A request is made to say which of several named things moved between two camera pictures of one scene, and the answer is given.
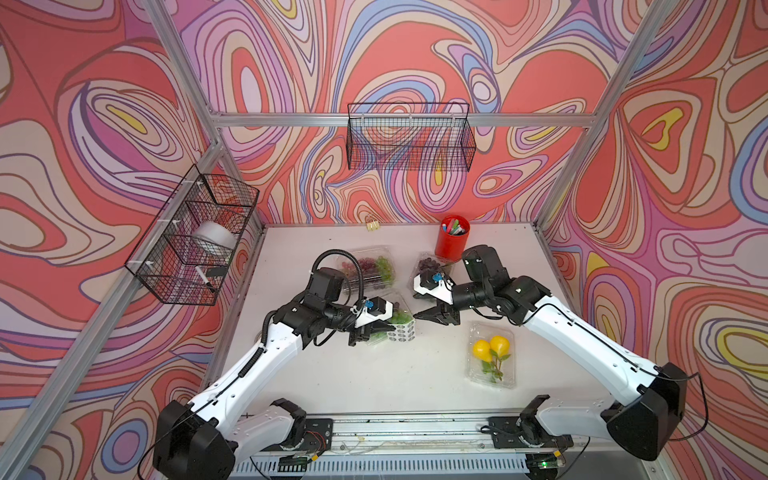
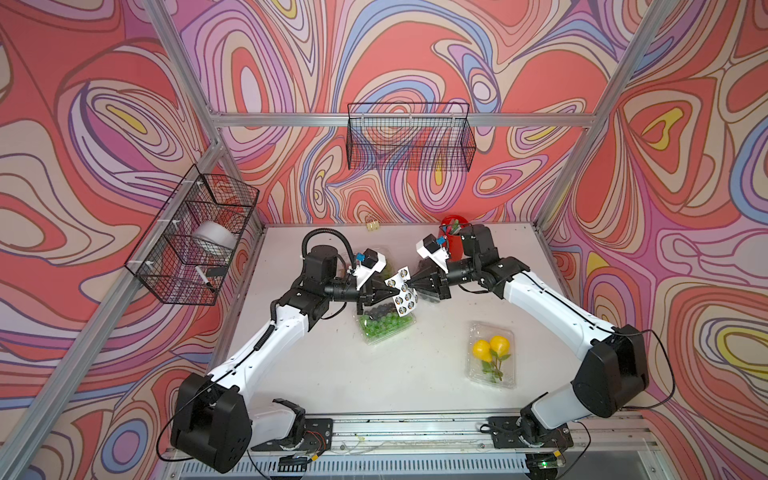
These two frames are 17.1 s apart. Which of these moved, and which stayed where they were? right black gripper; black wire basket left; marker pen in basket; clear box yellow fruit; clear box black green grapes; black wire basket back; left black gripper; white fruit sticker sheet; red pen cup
Moved: right black gripper; white fruit sticker sheet; left black gripper
Stayed: black wire basket left; marker pen in basket; red pen cup; black wire basket back; clear box black green grapes; clear box yellow fruit
